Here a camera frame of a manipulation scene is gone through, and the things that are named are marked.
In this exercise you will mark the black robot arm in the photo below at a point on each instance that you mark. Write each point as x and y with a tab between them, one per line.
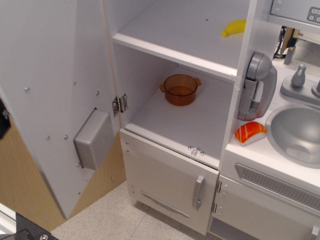
5	123

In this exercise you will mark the yellow toy banana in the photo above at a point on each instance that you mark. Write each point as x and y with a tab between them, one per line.
234	27

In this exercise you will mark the grey toy microwave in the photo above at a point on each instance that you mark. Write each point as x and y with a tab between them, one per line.
298	11

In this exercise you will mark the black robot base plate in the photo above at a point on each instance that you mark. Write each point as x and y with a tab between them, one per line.
20	228

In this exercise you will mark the white toy fridge door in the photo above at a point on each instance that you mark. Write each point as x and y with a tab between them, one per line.
55	70

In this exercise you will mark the orange transparent toy pot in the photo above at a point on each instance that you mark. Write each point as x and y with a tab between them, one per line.
180	89

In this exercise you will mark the grey freezer door handle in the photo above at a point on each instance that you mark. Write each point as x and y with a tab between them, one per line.
196	200

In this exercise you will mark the white lower freezer door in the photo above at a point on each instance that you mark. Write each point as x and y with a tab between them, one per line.
164	180

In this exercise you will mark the white toy fridge cabinet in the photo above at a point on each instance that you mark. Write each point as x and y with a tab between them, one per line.
154	39

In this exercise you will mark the white oven door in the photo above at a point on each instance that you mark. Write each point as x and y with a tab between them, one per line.
261	215

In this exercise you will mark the grey toy wall phone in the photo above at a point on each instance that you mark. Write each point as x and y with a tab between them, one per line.
259	88

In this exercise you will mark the grey oven vent panel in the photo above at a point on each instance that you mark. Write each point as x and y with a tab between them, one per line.
279	187

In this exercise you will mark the grey toy sink basin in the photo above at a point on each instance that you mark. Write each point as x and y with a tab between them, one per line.
294	132

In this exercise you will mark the grey toy faucet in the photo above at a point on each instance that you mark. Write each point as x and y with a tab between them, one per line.
298	87

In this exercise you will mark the salmon nigiri sushi toy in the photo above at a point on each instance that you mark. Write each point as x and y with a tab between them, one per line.
250	132

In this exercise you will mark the grey ice dispenser box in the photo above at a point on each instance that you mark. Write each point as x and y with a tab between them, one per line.
94	139

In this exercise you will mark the metal fridge door hinge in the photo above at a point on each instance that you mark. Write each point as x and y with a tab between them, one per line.
119	105

